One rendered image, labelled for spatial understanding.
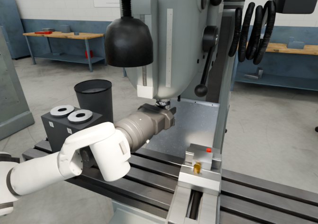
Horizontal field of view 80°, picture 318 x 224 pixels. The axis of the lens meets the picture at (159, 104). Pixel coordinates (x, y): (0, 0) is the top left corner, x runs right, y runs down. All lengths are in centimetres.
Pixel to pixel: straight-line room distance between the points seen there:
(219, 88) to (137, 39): 70
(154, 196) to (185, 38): 52
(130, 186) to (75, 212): 125
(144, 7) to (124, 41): 16
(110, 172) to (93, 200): 154
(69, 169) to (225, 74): 72
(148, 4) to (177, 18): 7
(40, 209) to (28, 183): 160
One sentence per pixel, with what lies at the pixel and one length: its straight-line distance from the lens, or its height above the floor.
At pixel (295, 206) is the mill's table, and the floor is 96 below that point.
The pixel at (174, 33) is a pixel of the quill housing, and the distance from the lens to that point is 43.
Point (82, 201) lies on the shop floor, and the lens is 201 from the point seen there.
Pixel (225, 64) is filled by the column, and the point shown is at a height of 131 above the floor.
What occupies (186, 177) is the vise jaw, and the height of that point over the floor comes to 106.
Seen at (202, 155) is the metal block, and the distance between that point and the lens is 67.
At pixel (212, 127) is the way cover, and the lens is 97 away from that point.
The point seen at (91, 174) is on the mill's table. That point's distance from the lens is 82.
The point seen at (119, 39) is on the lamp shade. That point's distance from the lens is 27.
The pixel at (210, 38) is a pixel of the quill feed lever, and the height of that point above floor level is 146.
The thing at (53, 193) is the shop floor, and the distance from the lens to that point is 217.
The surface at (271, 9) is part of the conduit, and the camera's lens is 72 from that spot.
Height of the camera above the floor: 153
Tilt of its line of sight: 27 degrees down
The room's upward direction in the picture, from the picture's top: straight up
